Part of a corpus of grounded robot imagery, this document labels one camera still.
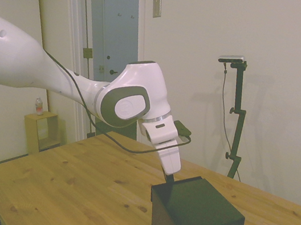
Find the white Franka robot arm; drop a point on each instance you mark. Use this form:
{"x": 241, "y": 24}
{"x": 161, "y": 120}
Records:
{"x": 58, "y": 74}

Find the black drawer cabinet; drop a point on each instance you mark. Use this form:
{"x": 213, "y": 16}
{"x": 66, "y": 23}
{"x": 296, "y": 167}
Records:
{"x": 203, "y": 213}

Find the clear plastic bottle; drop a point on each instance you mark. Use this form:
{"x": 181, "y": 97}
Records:
{"x": 38, "y": 106}

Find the brass door hinge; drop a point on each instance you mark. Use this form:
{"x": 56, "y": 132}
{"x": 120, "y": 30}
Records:
{"x": 88, "y": 53}

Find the beige wall switch plate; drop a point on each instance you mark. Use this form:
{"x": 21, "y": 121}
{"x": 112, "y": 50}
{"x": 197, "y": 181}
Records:
{"x": 156, "y": 7}

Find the dark wrist camera box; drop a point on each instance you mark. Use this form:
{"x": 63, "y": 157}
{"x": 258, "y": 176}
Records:
{"x": 183, "y": 129}

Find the black camera stand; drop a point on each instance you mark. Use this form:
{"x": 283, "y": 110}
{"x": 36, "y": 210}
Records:
{"x": 238, "y": 115}

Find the silver exterior camera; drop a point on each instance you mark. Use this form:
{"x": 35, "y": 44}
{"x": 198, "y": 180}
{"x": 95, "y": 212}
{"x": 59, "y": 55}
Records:
{"x": 232, "y": 58}

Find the pale blue door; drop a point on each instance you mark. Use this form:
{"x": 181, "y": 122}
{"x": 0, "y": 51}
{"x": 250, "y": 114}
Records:
{"x": 117, "y": 32}

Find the light wooden cube shelf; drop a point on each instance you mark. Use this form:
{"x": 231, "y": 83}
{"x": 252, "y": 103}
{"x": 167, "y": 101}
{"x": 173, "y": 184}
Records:
{"x": 40, "y": 131}

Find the brass door latch plate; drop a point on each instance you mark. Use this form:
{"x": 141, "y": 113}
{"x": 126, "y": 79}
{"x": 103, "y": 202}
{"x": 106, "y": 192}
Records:
{"x": 101, "y": 68}

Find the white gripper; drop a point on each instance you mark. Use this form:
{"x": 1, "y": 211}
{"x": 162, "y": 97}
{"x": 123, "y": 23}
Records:
{"x": 163, "y": 137}

